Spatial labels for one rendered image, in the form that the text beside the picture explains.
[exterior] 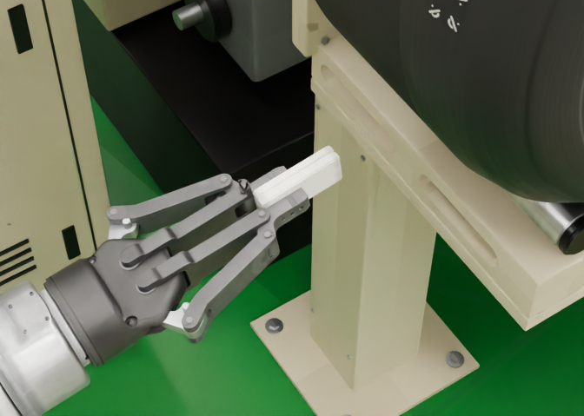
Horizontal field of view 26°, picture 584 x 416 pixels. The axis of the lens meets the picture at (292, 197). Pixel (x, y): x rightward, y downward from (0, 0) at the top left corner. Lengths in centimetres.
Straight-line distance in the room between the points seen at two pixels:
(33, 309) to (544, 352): 132
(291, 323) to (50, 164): 54
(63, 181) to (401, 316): 54
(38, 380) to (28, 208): 93
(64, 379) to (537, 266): 44
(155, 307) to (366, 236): 79
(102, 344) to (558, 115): 35
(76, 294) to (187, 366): 117
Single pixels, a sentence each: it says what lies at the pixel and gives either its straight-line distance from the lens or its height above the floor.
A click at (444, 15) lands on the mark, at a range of 82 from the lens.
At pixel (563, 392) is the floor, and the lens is 208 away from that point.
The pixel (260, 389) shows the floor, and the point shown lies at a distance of 204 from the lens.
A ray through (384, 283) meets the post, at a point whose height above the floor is 29.
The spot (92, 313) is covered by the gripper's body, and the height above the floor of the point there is 103.
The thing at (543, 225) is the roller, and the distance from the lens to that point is 111.
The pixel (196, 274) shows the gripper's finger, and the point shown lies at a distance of 94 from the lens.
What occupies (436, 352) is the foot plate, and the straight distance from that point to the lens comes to 207.
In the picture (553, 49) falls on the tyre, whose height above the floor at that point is 121.
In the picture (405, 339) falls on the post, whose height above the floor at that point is 9.
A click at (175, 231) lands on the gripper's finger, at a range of 94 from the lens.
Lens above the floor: 178
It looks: 52 degrees down
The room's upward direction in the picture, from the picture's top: straight up
